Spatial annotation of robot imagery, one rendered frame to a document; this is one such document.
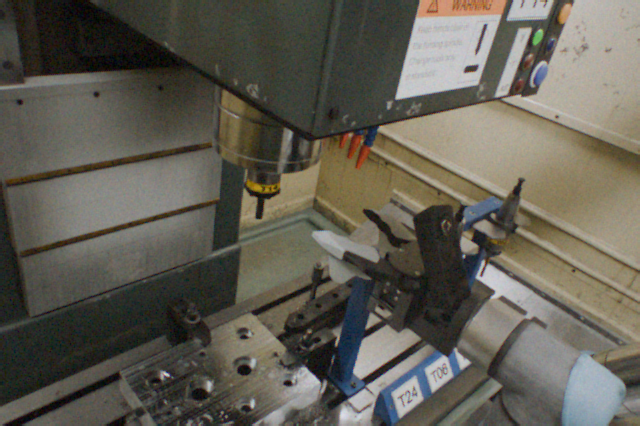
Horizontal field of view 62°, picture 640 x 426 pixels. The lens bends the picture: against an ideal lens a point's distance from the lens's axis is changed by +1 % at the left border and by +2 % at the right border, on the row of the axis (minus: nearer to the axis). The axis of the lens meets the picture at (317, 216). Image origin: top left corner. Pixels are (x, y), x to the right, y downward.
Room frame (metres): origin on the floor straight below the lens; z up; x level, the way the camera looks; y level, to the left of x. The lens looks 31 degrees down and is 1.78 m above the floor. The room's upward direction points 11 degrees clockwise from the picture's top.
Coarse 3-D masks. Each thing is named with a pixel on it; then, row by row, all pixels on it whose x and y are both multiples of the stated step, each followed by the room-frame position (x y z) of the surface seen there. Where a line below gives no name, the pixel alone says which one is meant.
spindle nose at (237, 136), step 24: (216, 96) 0.64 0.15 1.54; (216, 120) 0.63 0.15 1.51; (240, 120) 0.61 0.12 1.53; (264, 120) 0.60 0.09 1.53; (216, 144) 0.63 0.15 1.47; (240, 144) 0.61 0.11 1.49; (264, 144) 0.60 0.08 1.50; (288, 144) 0.61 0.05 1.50; (312, 144) 0.63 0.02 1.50; (264, 168) 0.61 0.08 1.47; (288, 168) 0.62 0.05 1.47
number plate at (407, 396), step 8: (408, 384) 0.77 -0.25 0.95; (416, 384) 0.78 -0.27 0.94; (392, 392) 0.74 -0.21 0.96; (400, 392) 0.75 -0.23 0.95; (408, 392) 0.76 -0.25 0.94; (416, 392) 0.77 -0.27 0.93; (400, 400) 0.74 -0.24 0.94; (408, 400) 0.75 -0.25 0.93; (416, 400) 0.76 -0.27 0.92; (400, 408) 0.73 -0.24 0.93; (408, 408) 0.74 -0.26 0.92; (400, 416) 0.72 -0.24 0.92
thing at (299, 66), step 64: (128, 0) 0.69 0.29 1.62; (192, 0) 0.59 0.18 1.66; (256, 0) 0.52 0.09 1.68; (320, 0) 0.46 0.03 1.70; (384, 0) 0.50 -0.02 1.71; (512, 0) 0.66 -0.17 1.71; (192, 64) 0.60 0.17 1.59; (256, 64) 0.51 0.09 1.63; (320, 64) 0.46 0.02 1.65; (384, 64) 0.51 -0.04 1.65; (320, 128) 0.46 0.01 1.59
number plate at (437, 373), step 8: (440, 360) 0.86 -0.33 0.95; (432, 368) 0.83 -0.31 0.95; (440, 368) 0.84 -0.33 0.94; (448, 368) 0.86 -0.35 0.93; (432, 376) 0.82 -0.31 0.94; (440, 376) 0.83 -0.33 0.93; (448, 376) 0.85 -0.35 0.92; (432, 384) 0.81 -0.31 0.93; (440, 384) 0.82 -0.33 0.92; (432, 392) 0.80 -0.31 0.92
